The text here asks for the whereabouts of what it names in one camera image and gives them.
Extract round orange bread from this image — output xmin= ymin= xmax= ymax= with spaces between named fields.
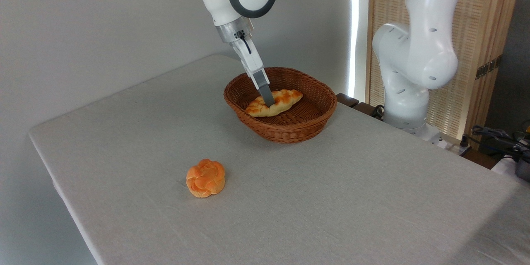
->
xmin=185 ymin=158 xmax=226 ymax=198

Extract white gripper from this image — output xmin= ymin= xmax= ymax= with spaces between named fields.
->
xmin=230 ymin=37 xmax=276 ymax=108

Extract grey tablecloth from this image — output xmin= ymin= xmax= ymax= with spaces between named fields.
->
xmin=28 ymin=53 xmax=530 ymax=265

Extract black screen hinge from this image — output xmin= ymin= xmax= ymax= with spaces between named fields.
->
xmin=475 ymin=54 xmax=503 ymax=80

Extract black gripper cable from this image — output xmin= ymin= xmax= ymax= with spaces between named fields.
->
xmin=234 ymin=30 xmax=252 ymax=55

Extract brown wicker basket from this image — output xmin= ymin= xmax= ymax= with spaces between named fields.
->
xmin=223 ymin=67 xmax=338 ymax=145

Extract dark wooden side table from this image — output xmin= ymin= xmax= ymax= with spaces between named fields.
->
xmin=336 ymin=93 xmax=386 ymax=121

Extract long braided bread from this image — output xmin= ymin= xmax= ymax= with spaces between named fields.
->
xmin=245 ymin=89 xmax=304 ymax=118

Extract black cable bundle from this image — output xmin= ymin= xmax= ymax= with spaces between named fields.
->
xmin=460 ymin=124 xmax=530 ymax=163

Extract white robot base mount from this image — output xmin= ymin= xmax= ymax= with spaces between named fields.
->
xmin=408 ymin=123 xmax=448 ymax=149

